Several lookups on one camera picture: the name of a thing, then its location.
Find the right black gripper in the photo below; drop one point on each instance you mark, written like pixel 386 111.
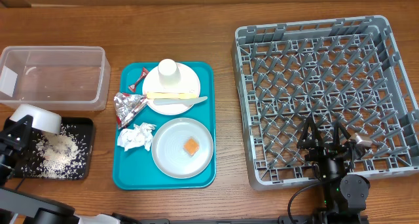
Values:
pixel 323 148

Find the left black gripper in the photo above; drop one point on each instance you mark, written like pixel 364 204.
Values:
pixel 20 146

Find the white small bowl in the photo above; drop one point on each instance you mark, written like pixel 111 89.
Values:
pixel 43 120

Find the white rice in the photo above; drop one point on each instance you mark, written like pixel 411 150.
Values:
pixel 58 156

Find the white napkin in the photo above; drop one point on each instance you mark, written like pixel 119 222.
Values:
pixel 139 136

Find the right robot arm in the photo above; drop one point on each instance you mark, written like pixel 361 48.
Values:
pixel 344 193

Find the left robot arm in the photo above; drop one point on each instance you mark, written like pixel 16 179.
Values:
pixel 41 210

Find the grey plastic dishwasher rack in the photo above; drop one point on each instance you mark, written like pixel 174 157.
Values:
pixel 346 70

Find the black plastic tray bin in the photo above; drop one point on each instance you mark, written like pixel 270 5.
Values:
pixel 67 120

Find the clear plastic bin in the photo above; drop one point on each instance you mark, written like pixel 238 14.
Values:
pixel 55 78

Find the silver foil wrapper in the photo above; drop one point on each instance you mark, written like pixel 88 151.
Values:
pixel 127 106

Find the red sauce packet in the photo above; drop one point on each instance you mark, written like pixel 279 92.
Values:
pixel 143 75

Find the orange food cube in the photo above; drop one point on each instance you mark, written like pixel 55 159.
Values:
pixel 191 146

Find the yellow plastic fork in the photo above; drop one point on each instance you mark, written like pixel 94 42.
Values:
pixel 170 95

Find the light grey plastic knife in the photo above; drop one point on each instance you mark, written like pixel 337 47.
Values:
pixel 191 101

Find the teal plastic tray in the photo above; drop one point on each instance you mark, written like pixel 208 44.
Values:
pixel 136 170

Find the pink round plate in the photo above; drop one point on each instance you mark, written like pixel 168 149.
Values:
pixel 189 82

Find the grey round plate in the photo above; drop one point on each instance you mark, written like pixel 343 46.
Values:
pixel 169 155

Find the white paper cup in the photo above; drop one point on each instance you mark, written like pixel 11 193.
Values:
pixel 169 73

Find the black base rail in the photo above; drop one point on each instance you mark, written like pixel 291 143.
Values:
pixel 222 221

